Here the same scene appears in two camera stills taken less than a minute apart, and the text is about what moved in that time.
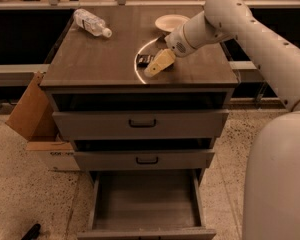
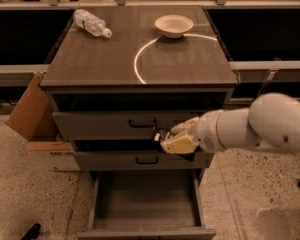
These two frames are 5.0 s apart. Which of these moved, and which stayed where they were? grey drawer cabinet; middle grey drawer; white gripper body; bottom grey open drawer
Moved: white gripper body
Stayed: grey drawer cabinet; bottom grey open drawer; middle grey drawer
